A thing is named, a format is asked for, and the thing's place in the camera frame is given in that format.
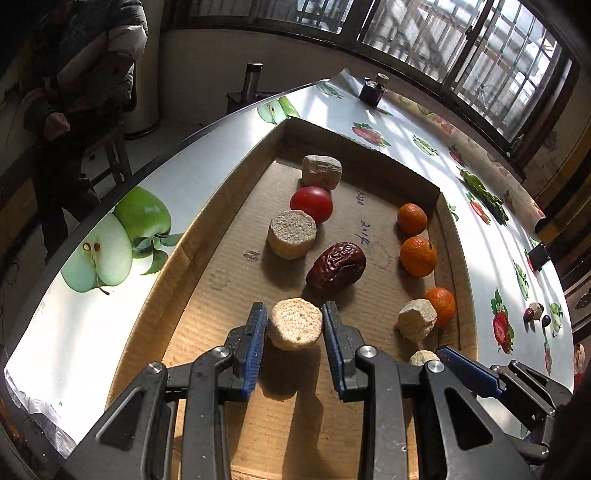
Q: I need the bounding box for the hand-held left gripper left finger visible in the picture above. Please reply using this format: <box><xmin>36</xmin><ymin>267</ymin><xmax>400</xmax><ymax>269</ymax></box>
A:
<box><xmin>58</xmin><ymin>302</ymin><xmax>269</xmax><ymax>480</ymax></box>

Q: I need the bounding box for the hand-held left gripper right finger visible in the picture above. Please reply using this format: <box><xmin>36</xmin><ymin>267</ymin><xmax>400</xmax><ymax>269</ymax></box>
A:
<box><xmin>321</xmin><ymin>301</ymin><xmax>543</xmax><ymax>480</ymax></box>

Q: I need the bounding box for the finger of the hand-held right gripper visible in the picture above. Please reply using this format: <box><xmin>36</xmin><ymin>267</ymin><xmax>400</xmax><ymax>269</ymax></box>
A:
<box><xmin>436</xmin><ymin>347</ymin><xmax>571</xmax><ymax>416</ymax></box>

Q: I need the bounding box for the orange mandarin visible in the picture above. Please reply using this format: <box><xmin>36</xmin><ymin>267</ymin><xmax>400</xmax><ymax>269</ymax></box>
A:
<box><xmin>424</xmin><ymin>287</ymin><xmax>457</xmax><ymax>328</ymax></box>
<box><xmin>397</xmin><ymin>203</ymin><xmax>428</xmax><ymax>236</ymax></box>
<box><xmin>400</xmin><ymin>236</ymin><xmax>438</xmax><ymax>278</ymax></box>

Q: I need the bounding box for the cardboard box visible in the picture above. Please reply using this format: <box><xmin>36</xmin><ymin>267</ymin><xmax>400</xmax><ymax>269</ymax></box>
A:
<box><xmin>105</xmin><ymin>117</ymin><xmax>478</xmax><ymax>480</ymax></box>

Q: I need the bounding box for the large wrinkled red date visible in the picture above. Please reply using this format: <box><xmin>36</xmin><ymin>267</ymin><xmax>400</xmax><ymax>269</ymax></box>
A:
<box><xmin>305</xmin><ymin>242</ymin><xmax>367</xmax><ymax>296</ymax></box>

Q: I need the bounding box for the red cherry tomato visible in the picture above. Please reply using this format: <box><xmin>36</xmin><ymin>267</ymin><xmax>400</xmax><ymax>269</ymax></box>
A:
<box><xmin>290</xmin><ymin>185</ymin><xmax>334</xmax><ymax>223</ymax></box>

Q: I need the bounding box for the green leafy vegetable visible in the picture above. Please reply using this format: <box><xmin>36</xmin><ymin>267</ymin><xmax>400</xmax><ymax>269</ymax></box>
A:
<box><xmin>459</xmin><ymin>167</ymin><xmax>509</xmax><ymax>225</ymax></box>

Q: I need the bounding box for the fruit print tablecloth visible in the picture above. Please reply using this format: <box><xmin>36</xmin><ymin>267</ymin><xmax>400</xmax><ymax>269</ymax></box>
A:
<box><xmin>4</xmin><ymin>68</ymin><xmax>575</xmax><ymax>457</ymax></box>

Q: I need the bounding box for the brown wooden stool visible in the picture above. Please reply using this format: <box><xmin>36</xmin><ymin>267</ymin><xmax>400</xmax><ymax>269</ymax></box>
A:
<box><xmin>83</xmin><ymin>124</ymin><xmax>134</xmax><ymax>195</ymax></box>

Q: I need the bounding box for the small dark red bottle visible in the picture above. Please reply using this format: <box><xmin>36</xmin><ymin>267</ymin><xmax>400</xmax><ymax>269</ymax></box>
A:
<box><xmin>359</xmin><ymin>73</ymin><xmax>389</xmax><ymax>109</ymax></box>

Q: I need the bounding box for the white cylindrical bin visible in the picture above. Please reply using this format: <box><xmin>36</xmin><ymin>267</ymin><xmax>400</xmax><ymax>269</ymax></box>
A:
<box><xmin>124</xmin><ymin>60</ymin><xmax>162</xmax><ymax>138</ymax></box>

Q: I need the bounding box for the metal thermos flask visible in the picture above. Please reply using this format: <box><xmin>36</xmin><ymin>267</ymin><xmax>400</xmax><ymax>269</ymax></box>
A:
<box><xmin>244</xmin><ymin>62</ymin><xmax>264</xmax><ymax>100</ymax></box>

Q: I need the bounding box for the dark framed barred window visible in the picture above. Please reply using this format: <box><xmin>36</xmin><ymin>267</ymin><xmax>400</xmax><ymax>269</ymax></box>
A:
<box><xmin>175</xmin><ymin>0</ymin><xmax>583</xmax><ymax>158</ymax></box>

